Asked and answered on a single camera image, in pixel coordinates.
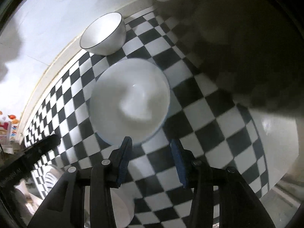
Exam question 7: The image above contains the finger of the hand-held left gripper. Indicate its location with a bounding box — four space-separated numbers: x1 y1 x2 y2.
22 134 61 158

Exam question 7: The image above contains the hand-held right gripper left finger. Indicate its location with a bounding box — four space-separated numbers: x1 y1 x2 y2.
28 136 132 228

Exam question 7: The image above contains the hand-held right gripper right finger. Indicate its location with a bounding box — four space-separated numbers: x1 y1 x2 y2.
171 139 277 228

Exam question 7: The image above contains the black striped white plate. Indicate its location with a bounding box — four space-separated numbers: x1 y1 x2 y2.
31 155 63 200

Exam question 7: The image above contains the white bowl with dark pattern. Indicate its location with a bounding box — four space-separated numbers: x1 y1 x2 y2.
110 188 136 228

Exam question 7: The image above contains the white bowl with blue rim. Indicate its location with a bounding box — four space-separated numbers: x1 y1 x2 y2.
90 58 171 145

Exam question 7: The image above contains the white bowl with black rim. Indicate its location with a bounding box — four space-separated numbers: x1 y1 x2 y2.
79 12 126 55

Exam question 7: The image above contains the black and white checkered cloth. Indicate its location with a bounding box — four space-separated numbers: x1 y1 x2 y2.
22 12 271 228

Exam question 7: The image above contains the colourful wall sticker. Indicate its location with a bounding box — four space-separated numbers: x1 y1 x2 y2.
0 110 19 148

